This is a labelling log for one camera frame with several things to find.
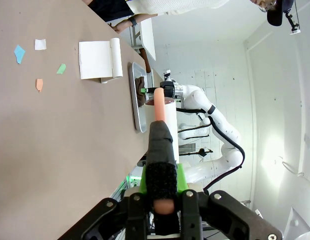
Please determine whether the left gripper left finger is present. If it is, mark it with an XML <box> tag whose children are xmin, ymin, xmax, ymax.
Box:
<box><xmin>81</xmin><ymin>163</ymin><xmax>150</xmax><ymax>240</ymax></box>

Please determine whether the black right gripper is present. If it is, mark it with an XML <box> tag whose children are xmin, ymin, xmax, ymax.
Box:
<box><xmin>140</xmin><ymin>79</ymin><xmax>176</xmax><ymax>101</ymax></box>

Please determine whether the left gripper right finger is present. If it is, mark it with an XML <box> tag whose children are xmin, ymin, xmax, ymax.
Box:
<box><xmin>176</xmin><ymin>162</ymin><xmax>284</xmax><ymax>240</ymax></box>

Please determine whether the pink handled lint roller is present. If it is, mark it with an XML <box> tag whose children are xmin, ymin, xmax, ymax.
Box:
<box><xmin>143</xmin><ymin>87</ymin><xmax>181</xmax><ymax>216</ymax></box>

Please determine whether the person's left forearm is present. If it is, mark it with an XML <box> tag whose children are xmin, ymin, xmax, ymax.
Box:
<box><xmin>135</xmin><ymin>13</ymin><xmax>159</xmax><ymax>23</ymax></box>

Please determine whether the person's left hand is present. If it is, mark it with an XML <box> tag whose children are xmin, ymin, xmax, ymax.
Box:
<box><xmin>111</xmin><ymin>19</ymin><xmax>133</xmax><ymax>33</ymax></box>

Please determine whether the silver metal tray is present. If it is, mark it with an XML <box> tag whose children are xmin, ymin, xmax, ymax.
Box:
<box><xmin>127</xmin><ymin>61</ymin><xmax>153</xmax><ymax>134</ymax></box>

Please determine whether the large white table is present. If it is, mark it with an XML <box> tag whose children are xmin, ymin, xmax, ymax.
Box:
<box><xmin>131</xmin><ymin>17</ymin><xmax>157</xmax><ymax>62</ymax></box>

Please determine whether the white paper towel roll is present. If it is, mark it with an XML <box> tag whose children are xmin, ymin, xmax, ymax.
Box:
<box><xmin>78</xmin><ymin>37</ymin><xmax>124</xmax><ymax>85</ymax></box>

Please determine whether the person in white sweater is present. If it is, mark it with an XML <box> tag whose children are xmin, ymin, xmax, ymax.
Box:
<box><xmin>87</xmin><ymin>0</ymin><xmax>231</xmax><ymax>24</ymax></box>

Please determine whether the white paper scrap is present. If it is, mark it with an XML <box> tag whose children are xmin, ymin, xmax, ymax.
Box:
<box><xmin>34</xmin><ymin>38</ymin><xmax>47</xmax><ymax>51</ymax></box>

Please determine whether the blue paper scrap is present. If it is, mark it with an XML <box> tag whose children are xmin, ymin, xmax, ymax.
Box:
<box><xmin>13</xmin><ymin>44</ymin><xmax>26</xmax><ymax>65</ymax></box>

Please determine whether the person with black cap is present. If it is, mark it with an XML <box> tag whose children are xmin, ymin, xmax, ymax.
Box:
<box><xmin>249</xmin><ymin>0</ymin><xmax>295</xmax><ymax>27</ymax></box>

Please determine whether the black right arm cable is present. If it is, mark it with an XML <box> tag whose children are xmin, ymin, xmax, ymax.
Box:
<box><xmin>175</xmin><ymin>106</ymin><xmax>246</xmax><ymax>194</ymax></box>

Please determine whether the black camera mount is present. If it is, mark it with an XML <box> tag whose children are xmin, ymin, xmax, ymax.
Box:
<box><xmin>284</xmin><ymin>4</ymin><xmax>302</xmax><ymax>35</ymax></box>

